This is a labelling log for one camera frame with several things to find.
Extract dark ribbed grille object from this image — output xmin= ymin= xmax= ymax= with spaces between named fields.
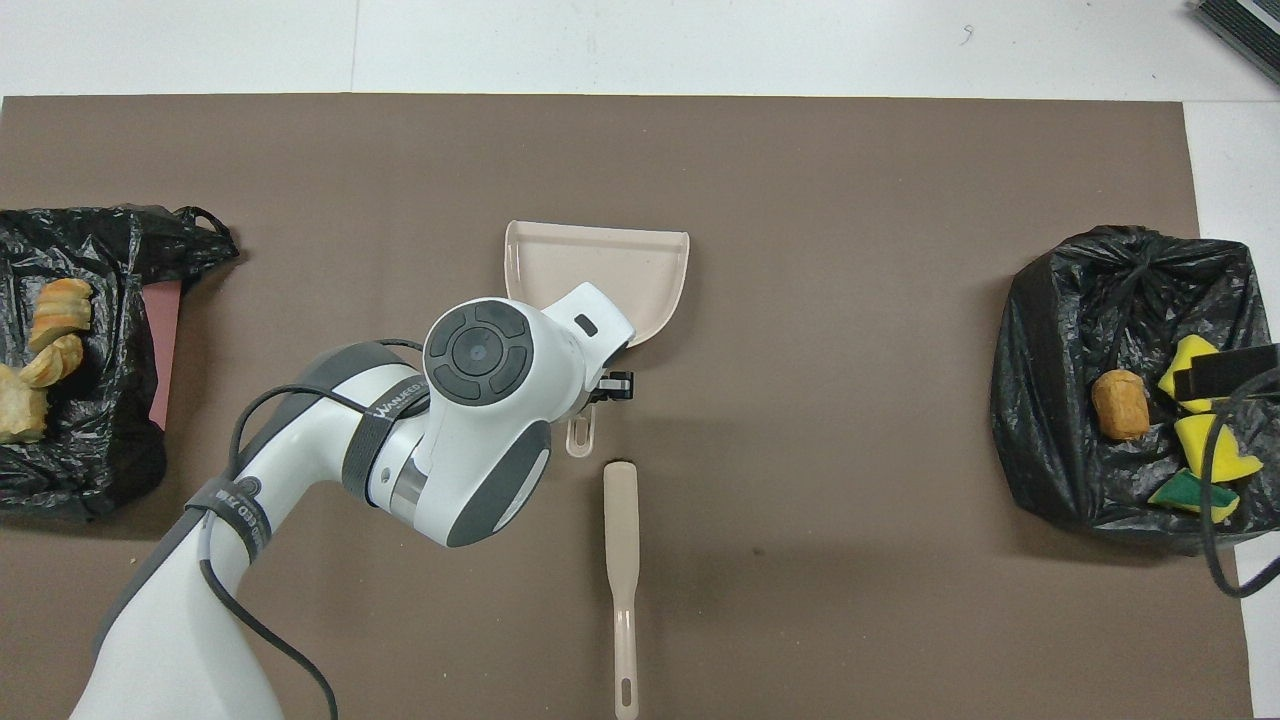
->
xmin=1190 ymin=0 xmax=1280 ymax=83

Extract yellow sponge piece green backing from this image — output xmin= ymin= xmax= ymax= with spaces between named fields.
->
xmin=1148 ymin=468 xmax=1241 ymax=524

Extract pink box under bag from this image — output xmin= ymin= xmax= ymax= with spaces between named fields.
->
xmin=147 ymin=280 xmax=183 ymax=431

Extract black trash bag bin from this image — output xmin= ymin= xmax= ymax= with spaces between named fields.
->
xmin=988 ymin=225 xmax=1280 ymax=546

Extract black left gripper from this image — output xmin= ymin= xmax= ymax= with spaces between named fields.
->
xmin=585 ymin=370 xmax=637 ymax=409

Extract orange-brown sponge chunk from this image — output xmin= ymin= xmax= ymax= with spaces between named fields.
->
xmin=1091 ymin=369 xmax=1152 ymax=442

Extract beige plastic dustpan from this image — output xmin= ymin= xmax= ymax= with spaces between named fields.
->
xmin=504 ymin=220 xmax=692 ymax=459

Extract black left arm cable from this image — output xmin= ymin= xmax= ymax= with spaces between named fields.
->
xmin=198 ymin=338 xmax=426 ymax=720

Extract black trash bag pink box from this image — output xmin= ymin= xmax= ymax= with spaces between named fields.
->
xmin=0 ymin=205 xmax=241 ymax=521

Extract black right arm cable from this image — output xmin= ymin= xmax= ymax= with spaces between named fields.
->
xmin=1198 ymin=368 xmax=1280 ymax=600

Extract large brown table mat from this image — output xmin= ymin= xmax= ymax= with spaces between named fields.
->
xmin=0 ymin=95 xmax=1256 ymax=720

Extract pale stone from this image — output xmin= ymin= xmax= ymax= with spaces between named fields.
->
xmin=28 ymin=278 xmax=94 ymax=351
xmin=0 ymin=362 xmax=50 ymax=444
xmin=18 ymin=333 xmax=86 ymax=390

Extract beige hand brush black bristles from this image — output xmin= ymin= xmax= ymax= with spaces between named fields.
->
xmin=602 ymin=461 xmax=641 ymax=720

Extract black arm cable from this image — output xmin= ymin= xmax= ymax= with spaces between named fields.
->
xmin=198 ymin=338 xmax=426 ymax=720
xmin=1198 ymin=368 xmax=1280 ymax=600

